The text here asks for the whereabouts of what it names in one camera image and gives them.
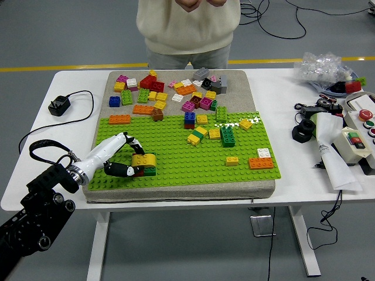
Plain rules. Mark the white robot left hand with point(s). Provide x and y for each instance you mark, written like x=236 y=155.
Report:
x=102 y=152

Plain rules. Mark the person's right hand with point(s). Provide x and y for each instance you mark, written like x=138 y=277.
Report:
x=189 y=4

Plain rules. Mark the person's left hand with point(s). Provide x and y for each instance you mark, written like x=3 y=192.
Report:
x=216 y=1

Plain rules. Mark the yellow curved brick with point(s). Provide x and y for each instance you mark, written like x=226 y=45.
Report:
x=145 y=160

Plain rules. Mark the red long brick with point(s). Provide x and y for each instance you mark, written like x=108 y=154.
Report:
x=140 y=174

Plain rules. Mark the dark green long brick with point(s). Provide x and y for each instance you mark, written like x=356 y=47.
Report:
x=227 y=136
x=150 y=171

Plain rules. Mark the brown small brick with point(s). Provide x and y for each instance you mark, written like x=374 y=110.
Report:
x=157 y=115

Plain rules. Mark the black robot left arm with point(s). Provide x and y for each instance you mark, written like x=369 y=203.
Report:
x=44 y=187

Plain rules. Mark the orange long brick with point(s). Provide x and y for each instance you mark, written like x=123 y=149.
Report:
x=143 y=109
x=186 y=89
x=119 y=119
x=261 y=163

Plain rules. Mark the blue square brick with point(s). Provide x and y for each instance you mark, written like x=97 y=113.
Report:
x=114 y=101
x=190 y=117

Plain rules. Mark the lime green brick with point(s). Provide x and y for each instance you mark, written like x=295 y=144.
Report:
x=361 y=81
x=126 y=98
x=143 y=96
x=221 y=114

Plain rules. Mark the yellow square brick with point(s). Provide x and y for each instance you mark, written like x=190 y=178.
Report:
x=232 y=161
x=161 y=97
x=119 y=87
x=211 y=94
x=152 y=96
x=160 y=105
x=177 y=85
x=197 y=94
x=214 y=134
x=245 y=124
x=193 y=139
x=202 y=119

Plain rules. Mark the light grey brick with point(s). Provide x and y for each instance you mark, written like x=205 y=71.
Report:
x=201 y=73

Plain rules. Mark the pink square brick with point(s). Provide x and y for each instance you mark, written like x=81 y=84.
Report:
x=134 y=88

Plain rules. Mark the white square brick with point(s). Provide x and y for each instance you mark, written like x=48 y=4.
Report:
x=177 y=97
x=131 y=82
x=264 y=153
x=197 y=83
x=186 y=82

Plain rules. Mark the magenta square brick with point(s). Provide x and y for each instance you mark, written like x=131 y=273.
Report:
x=188 y=106
x=122 y=78

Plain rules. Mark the small yellow brick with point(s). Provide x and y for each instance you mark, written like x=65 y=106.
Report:
x=153 y=73

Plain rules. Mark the grey long brick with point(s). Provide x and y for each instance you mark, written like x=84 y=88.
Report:
x=224 y=82

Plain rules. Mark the black hollow brick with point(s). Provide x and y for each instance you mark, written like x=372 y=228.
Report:
x=207 y=84

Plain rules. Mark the large red brick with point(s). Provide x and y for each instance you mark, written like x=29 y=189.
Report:
x=146 y=81

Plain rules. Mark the dark grey brick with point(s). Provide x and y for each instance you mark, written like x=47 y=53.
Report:
x=216 y=87

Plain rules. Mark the dark red hollow brick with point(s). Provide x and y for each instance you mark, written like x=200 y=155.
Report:
x=195 y=101
x=157 y=86

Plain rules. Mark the green studded baseplate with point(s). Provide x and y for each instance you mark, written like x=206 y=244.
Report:
x=187 y=167

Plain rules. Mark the red square brick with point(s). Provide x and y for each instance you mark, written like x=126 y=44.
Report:
x=189 y=126

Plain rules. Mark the green thin brick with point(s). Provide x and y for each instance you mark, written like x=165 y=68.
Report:
x=199 y=134

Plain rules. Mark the magenta hollow brick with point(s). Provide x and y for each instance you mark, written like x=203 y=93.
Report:
x=206 y=103

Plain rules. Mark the yellow thin brick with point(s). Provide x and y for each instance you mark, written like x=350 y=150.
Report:
x=201 y=130

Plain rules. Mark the small dark green brick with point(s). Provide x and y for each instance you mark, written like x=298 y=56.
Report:
x=214 y=105

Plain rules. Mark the person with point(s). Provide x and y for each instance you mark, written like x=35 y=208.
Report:
x=190 y=32

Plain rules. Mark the black power plug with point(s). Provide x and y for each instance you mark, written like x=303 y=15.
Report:
x=59 y=106

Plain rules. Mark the white table leg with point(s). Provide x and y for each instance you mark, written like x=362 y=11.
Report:
x=98 y=248
x=304 y=243

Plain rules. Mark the white paper sheet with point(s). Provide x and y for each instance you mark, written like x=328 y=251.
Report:
x=337 y=167

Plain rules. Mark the metal floor plate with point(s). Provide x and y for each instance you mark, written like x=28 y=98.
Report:
x=262 y=226

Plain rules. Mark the clear plastic bag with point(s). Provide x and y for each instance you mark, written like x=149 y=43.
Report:
x=319 y=65

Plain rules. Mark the blue plastic dish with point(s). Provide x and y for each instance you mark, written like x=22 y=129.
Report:
x=322 y=88

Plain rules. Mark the black power adapter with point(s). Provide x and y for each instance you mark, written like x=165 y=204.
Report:
x=313 y=110

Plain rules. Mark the white button control box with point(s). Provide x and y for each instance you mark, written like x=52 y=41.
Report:
x=356 y=124

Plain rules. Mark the green paper piece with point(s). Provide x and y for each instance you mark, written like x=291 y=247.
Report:
x=314 y=123

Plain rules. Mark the large black nut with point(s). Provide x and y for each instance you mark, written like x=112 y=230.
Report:
x=296 y=135

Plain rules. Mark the black servo parts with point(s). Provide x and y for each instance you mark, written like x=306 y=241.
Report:
x=334 y=108

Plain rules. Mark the white flat device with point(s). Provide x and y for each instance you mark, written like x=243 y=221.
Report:
x=361 y=102

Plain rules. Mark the small white switch box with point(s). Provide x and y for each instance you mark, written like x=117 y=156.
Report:
x=344 y=146

